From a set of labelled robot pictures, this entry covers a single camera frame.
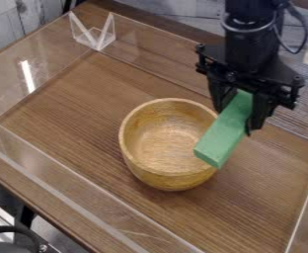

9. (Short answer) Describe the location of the green rectangular block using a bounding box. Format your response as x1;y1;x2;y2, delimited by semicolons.
193;91;254;169

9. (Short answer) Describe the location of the brown wooden bowl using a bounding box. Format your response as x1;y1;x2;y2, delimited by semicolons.
119;98;217;192

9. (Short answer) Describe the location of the black cable under table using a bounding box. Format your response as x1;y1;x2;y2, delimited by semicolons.
0;225;42;253

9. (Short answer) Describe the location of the black table leg bracket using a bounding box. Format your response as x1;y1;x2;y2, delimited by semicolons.
14;206;60;253

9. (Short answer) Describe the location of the clear acrylic barrier wall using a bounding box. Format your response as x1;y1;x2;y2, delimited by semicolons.
0;4;308;253

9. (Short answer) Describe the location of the clear acrylic corner bracket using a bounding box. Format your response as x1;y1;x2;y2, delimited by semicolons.
68;12;116;51

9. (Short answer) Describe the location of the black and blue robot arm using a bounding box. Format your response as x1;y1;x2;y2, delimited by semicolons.
196;0;307;132

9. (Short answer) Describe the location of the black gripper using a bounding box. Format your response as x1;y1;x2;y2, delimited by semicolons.
195;19;304;135

